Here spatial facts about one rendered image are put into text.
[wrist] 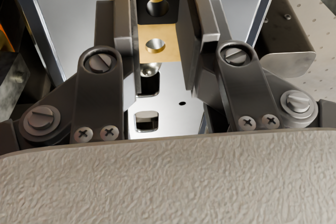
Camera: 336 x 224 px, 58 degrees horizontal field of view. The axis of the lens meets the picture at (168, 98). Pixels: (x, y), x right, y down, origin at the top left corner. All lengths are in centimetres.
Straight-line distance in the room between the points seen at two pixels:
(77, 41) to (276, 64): 23
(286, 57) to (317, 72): 60
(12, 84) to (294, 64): 32
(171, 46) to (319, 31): 71
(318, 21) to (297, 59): 42
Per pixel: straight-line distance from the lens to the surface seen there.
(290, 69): 41
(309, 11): 78
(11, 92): 35
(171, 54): 16
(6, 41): 38
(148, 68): 26
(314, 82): 102
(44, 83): 49
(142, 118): 44
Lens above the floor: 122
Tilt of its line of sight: 35 degrees down
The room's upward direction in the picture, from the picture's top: 173 degrees clockwise
